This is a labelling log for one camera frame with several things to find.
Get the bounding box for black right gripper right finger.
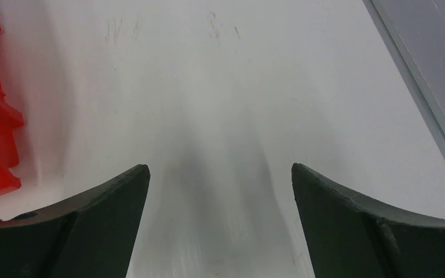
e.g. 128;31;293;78
291;163;445;277

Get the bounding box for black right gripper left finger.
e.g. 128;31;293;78
0;164;151;277

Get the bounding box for aluminium frame rail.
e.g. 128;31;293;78
364;1;445;159

